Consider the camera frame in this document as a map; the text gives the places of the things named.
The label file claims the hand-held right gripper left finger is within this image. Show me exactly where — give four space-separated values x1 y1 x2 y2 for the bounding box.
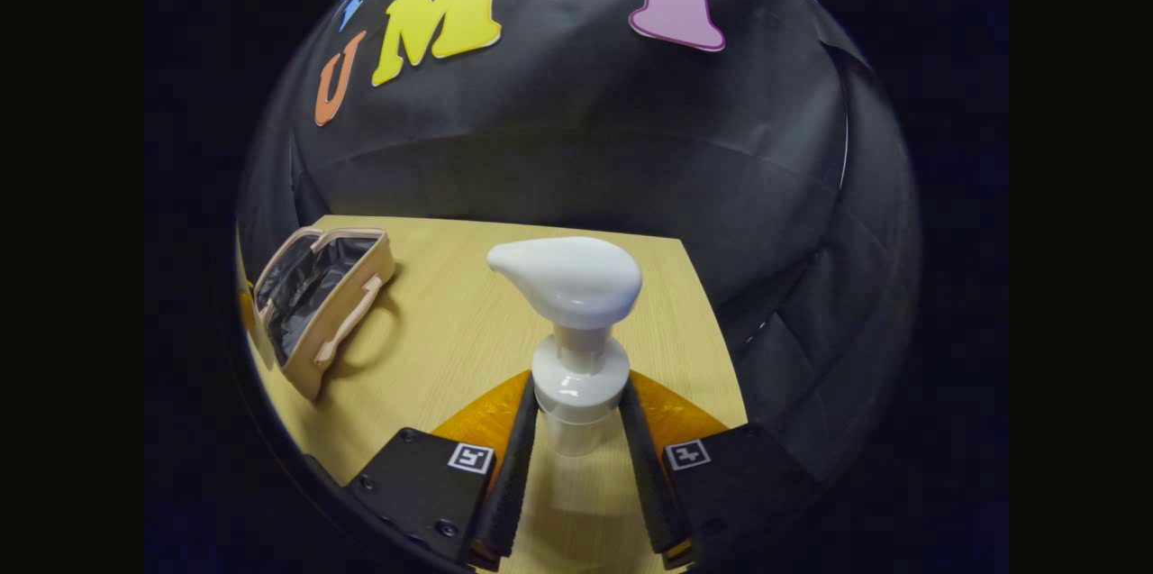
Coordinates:
345 369 540 572

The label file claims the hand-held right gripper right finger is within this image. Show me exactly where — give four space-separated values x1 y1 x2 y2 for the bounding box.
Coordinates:
619 369 822 569

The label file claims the black backdrop cloth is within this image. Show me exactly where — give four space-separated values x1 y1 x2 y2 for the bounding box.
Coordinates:
236 0 924 485

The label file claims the beige suitcase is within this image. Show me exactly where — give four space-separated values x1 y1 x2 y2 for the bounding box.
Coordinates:
252 226 397 402

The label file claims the white pump bottle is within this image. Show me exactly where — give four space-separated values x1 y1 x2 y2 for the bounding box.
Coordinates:
486 236 643 516

